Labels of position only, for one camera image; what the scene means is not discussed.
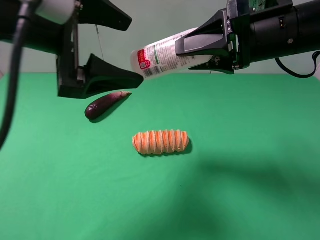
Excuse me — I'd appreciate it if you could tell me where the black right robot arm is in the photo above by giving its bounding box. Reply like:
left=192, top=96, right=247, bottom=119
left=175, top=0, right=320, bottom=75

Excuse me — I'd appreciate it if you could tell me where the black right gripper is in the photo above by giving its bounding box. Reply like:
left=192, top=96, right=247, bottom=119
left=175, top=0, right=251, bottom=75

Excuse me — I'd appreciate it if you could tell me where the purple eggplant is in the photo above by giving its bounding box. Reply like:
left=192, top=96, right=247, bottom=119
left=84, top=90, right=132, bottom=120

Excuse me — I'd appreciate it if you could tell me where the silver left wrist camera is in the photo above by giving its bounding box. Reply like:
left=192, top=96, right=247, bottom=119
left=36, top=0, right=76, bottom=25

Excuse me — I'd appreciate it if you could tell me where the black left camera cable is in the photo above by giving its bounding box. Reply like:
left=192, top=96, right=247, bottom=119
left=0, top=0, right=42, bottom=151

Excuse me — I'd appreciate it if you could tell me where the white milk bottle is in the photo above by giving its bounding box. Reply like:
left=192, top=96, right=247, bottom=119
left=130, top=28, right=212, bottom=80

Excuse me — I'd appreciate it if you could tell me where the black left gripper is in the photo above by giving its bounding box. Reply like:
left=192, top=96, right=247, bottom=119
left=56, top=0, right=144, bottom=99

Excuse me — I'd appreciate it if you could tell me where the orange striped bread loaf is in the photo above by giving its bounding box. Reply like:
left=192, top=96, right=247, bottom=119
left=132, top=129, right=190, bottom=155

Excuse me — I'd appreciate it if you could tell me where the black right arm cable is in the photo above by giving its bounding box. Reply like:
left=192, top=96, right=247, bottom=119
left=274, top=50, right=320, bottom=79

